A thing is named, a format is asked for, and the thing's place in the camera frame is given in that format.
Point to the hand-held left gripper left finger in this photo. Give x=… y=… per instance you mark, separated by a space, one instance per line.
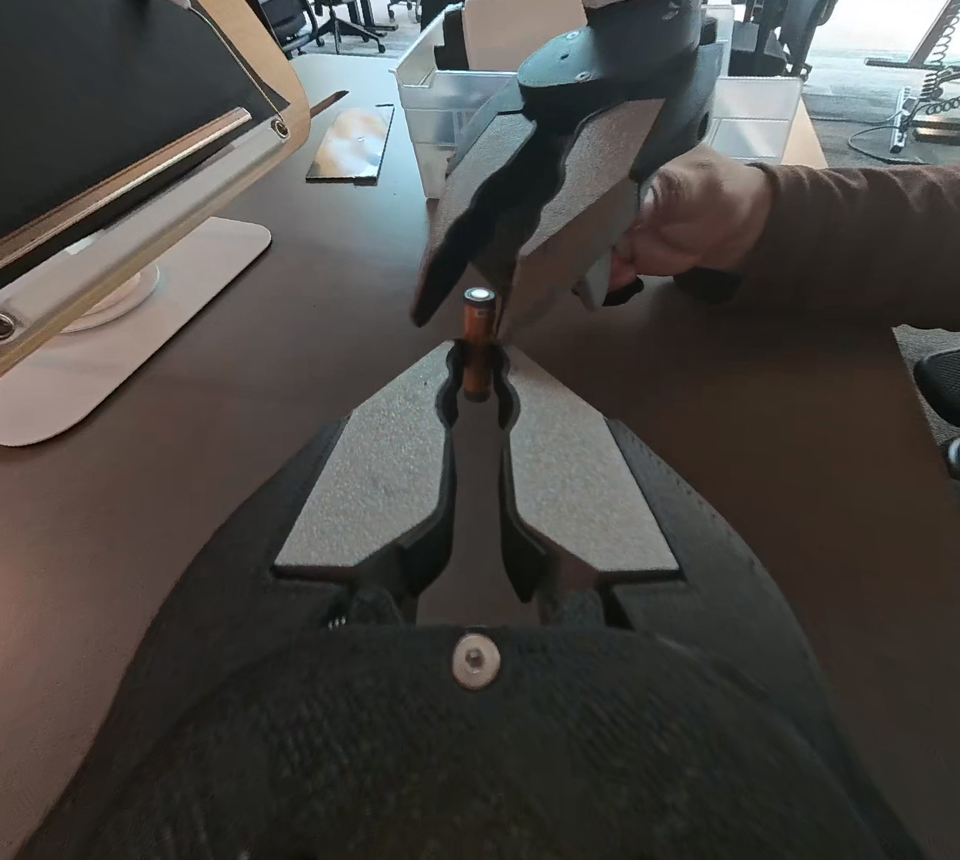
x=375 y=485

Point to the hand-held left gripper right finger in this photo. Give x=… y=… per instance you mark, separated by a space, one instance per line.
x=577 y=493

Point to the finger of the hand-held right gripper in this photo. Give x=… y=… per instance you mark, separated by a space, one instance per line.
x=592 y=185
x=465 y=200

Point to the copper black battery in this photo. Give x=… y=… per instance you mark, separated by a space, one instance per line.
x=478 y=350

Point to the person's right forearm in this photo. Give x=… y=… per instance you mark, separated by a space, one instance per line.
x=862 y=238

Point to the person's right hand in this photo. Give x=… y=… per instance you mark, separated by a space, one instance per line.
x=705 y=215

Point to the white plastic bin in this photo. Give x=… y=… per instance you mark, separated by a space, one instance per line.
x=435 y=118
x=757 y=118

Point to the shiny metal plate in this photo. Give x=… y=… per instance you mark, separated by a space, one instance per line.
x=352 y=148

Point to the black item in bin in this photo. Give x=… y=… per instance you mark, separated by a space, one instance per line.
x=452 y=35

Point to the thin brown strip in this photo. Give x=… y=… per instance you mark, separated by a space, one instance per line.
x=328 y=103

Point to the black covered monitor on stand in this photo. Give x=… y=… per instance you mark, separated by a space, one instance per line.
x=97 y=73

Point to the brown desk leg frame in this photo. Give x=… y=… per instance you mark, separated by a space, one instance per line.
x=937 y=32

